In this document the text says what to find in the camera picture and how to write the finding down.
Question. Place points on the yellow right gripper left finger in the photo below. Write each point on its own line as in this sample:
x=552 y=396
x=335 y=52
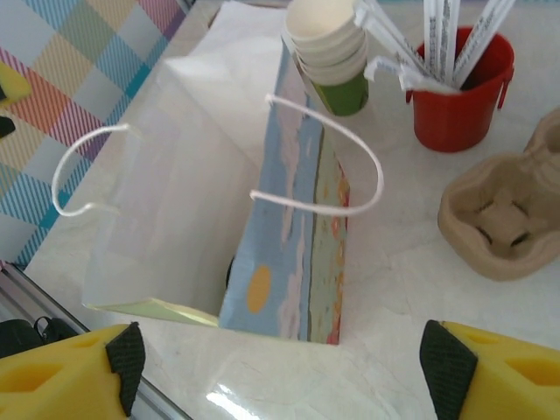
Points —
x=52 y=385

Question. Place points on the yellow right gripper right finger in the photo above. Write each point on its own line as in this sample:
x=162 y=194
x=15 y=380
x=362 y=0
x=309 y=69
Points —
x=516 y=385

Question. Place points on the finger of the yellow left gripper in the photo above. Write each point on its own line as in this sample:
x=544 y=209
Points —
x=13 y=85
x=5 y=128

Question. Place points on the red plastic cup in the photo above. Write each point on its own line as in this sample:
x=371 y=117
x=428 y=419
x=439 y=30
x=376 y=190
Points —
x=455 y=118

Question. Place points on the white wrapped stir stick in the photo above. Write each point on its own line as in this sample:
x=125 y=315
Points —
x=492 y=39
x=474 y=39
x=400 y=26
x=439 y=39
x=402 y=74
x=385 y=28

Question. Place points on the aluminium table side rail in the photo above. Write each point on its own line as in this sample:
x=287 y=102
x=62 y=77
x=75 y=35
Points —
x=26 y=297

